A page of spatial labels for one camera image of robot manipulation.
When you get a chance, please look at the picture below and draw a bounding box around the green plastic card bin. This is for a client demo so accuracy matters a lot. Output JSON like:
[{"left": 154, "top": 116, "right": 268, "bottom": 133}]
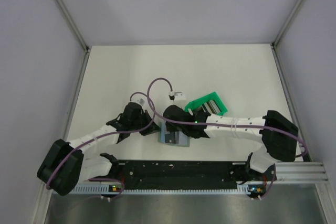
[{"left": 184, "top": 92, "right": 228, "bottom": 115}]

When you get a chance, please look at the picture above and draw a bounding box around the aluminium frame rail front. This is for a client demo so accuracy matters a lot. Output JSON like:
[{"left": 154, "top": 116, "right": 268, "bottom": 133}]
[{"left": 41, "top": 162, "right": 330, "bottom": 184}]

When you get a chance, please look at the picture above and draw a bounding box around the metal sheet panel front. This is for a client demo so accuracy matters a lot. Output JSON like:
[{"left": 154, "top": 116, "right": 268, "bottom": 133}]
[{"left": 45, "top": 185, "right": 327, "bottom": 223}]

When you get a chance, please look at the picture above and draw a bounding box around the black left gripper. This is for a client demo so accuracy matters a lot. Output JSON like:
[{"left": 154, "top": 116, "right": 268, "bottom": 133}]
[{"left": 130, "top": 110, "right": 161, "bottom": 136}]

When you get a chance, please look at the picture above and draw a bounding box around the sage green leather card holder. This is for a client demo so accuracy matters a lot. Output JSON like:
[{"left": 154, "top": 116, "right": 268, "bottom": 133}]
[{"left": 158, "top": 123, "right": 190, "bottom": 147}]

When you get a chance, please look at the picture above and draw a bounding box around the white slotted cable duct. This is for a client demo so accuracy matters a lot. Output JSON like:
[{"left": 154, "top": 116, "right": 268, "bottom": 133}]
[{"left": 69, "top": 184, "right": 264, "bottom": 196}]

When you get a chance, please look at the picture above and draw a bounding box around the dark grey chip card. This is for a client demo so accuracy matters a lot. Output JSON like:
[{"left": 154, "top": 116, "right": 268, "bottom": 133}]
[{"left": 164, "top": 132, "right": 176, "bottom": 144}]

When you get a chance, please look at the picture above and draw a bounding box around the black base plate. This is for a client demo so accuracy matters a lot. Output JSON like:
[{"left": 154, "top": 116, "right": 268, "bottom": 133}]
[{"left": 96, "top": 160, "right": 273, "bottom": 190}]

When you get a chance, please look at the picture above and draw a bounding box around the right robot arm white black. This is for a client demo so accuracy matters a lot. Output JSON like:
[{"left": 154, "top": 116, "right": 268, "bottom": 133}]
[{"left": 163, "top": 105, "right": 298, "bottom": 180}]

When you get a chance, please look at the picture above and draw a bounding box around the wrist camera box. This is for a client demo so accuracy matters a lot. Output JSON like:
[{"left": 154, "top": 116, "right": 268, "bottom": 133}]
[
  {"left": 169, "top": 91, "right": 187, "bottom": 109},
  {"left": 136, "top": 99, "right": 145, "bottom": 106}
]

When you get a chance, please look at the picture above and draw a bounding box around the stack of cards in bin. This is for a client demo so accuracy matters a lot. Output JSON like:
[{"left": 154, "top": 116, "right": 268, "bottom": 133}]
[{"left": 202, "top": 100, "right": 220, "bottom": 114}]

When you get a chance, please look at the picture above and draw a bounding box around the aluminium frame post right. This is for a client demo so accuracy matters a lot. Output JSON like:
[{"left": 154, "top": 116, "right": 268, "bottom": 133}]
[{"left": 271, "top": 0, "right": 322, "bottom": 49}]

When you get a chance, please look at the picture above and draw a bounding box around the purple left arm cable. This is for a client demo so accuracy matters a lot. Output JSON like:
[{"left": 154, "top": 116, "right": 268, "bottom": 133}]
[{"left": 46, "top": 92, "right": 156, "bottom": 201}]

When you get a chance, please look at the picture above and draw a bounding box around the aluminium frame post left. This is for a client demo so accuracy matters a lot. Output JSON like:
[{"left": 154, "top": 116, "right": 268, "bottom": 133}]
[{"left": 39, "top": 0, "right": 91, "bottom": 51}]

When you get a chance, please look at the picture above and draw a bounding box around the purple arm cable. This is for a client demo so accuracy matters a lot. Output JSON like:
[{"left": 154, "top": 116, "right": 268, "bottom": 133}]
[
  {"left": 46, "top": 92, "right": 156, "bottom": 201},
  {"left": 147, "top": 77, "right": 308, "bottom": 200}
]

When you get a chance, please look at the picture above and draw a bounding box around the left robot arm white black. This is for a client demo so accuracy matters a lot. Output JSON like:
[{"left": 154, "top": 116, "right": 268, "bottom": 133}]
[{"left": 37, "top": 102, "right": 160, "bottom": 196}]

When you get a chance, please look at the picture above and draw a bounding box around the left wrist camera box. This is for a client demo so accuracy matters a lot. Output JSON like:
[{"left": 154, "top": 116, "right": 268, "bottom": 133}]
[{"left": 136, "top": 99, "right": 145, "bottom": 106}]

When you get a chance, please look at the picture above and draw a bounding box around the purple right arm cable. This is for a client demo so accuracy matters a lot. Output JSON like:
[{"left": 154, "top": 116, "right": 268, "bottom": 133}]
[{"left": 147, "top": 77, "right": 308, "bottom": 200}]

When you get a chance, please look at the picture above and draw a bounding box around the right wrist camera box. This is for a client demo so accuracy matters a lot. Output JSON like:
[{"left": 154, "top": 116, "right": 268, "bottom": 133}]
[{"left": 169, "top": 91, "right": 187, "bottom": 109}]

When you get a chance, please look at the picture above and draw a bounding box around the aluminium frame post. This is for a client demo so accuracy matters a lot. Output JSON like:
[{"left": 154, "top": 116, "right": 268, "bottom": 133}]
[
  {"left": 39, "top": 0, "right": 91, "bottom": 51},
  {"left": 271, "top": 0, "right": 322, "bottom": 49}
]

